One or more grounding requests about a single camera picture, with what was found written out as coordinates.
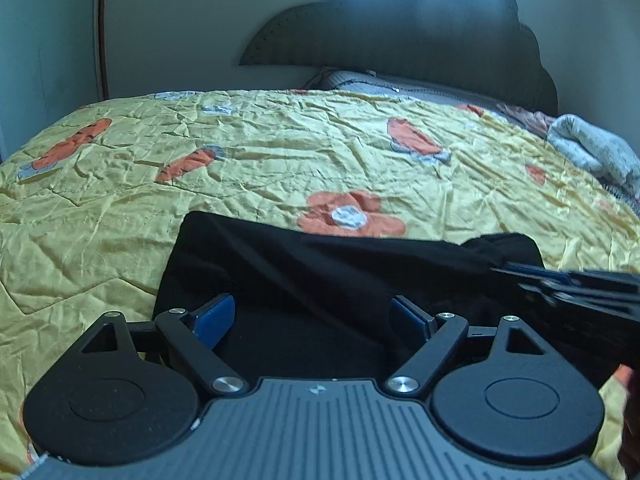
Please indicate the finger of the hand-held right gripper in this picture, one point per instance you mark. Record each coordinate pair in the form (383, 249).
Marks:
(540, 273)

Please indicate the pink cloth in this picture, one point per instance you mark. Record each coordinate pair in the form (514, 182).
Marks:
(525, 117)

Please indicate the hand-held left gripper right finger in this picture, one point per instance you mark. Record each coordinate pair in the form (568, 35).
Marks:
(411, 317)

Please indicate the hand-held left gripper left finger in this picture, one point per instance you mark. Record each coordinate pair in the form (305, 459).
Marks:
(214, 317)

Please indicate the person's right hand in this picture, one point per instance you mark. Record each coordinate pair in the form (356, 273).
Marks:
(632, 420)

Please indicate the black pants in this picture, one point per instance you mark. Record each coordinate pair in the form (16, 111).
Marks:
(320, 280)

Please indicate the white crumpled blanket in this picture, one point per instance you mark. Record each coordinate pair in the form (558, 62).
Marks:
(595, 147)

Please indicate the grey pillow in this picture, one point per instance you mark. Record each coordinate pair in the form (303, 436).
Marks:
(400, 85)

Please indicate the yellow floral quilt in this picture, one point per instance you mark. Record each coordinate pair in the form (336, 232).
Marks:
(200, 160)

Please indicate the grey padded headboard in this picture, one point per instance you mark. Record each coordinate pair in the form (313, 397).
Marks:
(400, 30)

